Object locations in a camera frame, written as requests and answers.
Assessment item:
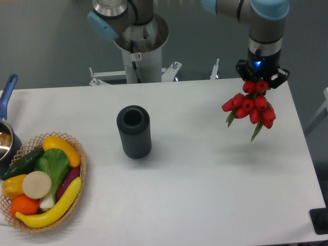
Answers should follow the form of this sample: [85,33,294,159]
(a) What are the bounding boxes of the orange fruit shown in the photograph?
[10,195,39,217]

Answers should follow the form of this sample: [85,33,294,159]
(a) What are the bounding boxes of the woven wicker basket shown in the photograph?
[1,132,87,233]

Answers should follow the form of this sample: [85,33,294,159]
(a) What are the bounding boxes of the black device at table edge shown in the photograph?
[309,208,327,235]

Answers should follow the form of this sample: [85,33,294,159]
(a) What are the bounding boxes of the purple eggplant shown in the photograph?
[56,167,80,201]

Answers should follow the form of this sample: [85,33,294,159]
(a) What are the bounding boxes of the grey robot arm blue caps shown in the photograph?
[87,1,290,89]

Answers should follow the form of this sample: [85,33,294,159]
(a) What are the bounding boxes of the green leafy bok choy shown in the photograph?
[34,149,69,211]

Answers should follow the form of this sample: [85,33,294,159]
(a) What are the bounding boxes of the yellow banana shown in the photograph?
[15,177,82,229]

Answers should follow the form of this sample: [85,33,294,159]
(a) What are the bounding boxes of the white frame at right edge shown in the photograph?
[304,88,327,137]

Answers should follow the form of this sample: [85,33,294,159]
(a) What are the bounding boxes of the green cucumber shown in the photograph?
[1,148,45,180]

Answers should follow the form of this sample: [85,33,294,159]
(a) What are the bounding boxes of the dark grey ribbed vase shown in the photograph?
[116,105,152,159]

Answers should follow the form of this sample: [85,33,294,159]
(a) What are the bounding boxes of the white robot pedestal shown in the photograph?
[87,12,182,84]

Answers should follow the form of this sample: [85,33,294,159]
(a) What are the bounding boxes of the yellow bell pepper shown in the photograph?
[2,174,27,199]

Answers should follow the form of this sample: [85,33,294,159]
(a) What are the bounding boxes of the blue handled saucepan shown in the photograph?
[1,74,22,175]

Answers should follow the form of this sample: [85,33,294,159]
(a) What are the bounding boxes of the black cable on pedestal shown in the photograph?
[129,40,141,84]

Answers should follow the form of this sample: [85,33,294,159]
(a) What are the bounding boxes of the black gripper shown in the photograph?
[235,50,290,89]

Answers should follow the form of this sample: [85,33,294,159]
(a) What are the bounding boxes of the beige round disc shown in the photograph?
[22,171,52,199]

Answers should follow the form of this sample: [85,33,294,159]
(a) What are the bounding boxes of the red tulip bouquet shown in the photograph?
[221,79,276,140]

